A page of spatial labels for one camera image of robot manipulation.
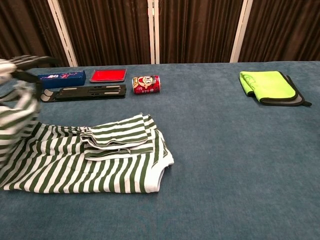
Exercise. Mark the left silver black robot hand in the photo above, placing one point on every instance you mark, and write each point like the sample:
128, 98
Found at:
27, 75

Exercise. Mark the green white striped t-shirt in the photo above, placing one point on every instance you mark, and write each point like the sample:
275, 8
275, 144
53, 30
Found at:
75, 170

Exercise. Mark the black folding stand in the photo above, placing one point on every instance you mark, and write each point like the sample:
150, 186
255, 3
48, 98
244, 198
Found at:
87, 93

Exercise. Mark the blue printed cardboard box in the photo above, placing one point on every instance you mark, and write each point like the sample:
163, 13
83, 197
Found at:
65, 78

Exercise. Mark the dark brown curtain panel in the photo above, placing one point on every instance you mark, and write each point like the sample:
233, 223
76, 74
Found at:
282, 27
25, 30
107, 30
197, 30

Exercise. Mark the red rectangular tray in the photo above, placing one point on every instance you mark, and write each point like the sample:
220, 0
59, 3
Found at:
108, 75

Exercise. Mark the red cartoon drink can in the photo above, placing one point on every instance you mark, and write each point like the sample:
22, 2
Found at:
146, 85

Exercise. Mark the blue table cover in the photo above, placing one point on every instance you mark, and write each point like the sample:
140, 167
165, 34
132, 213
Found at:
225, 162

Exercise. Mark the green grey microfiber cloth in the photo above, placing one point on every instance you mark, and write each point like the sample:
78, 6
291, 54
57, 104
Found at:
267, 83

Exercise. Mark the white partition post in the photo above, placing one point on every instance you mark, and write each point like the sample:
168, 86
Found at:
240, 32
62, 32
153, 32

